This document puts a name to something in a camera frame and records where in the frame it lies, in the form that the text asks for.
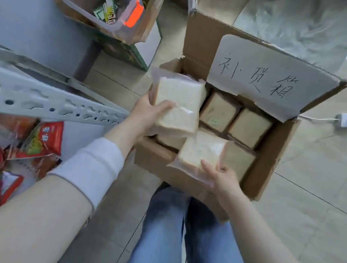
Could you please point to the green printed cardboard box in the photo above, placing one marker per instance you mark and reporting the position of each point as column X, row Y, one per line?
column 139, row 46

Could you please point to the brown cardboard sheet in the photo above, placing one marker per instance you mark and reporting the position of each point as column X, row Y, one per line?
column 219, row 0

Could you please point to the white handwritten paper label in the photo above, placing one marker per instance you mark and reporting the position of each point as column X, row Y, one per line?
column 262, row 74

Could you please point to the large clear-wrapped bread packet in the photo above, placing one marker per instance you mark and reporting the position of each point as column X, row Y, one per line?
column 179, row 105

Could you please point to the person's left thumb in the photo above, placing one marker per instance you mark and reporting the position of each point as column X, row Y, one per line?
column 165, row 106

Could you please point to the person's right thumb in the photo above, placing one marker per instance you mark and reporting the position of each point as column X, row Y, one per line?
column 209, row 168

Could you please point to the person's right forearm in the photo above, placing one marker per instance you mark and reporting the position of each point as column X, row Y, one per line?
column 268, row 255

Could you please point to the brown cardboard box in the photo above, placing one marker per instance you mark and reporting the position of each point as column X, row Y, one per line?
column 281, row 155

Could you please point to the white metal shelf rack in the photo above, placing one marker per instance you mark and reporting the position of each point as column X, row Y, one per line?
column 39, row 94

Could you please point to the person's left hand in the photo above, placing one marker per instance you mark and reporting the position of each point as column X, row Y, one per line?
column 140, row 116

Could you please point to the person's legs in blue jeans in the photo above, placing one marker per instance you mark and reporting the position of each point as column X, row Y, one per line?
column 160, row 238

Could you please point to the wrapped bread packet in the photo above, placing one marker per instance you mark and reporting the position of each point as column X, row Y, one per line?
column 249, row 128
column 239, row 161
column 220, row 112
column 169, row 141

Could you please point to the green snack packets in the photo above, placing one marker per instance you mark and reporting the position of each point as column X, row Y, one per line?
column 107, row 11

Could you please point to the small clear-wrapped bread packet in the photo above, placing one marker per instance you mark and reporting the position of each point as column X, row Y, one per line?
column 197, row 155

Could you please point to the person's left forearm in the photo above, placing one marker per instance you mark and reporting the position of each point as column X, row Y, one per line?
column 41, row 208

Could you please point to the person's right hand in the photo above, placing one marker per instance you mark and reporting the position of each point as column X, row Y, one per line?
column 225, row 186

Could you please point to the silver plastic sheet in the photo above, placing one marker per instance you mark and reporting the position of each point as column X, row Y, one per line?
column 300, row 22

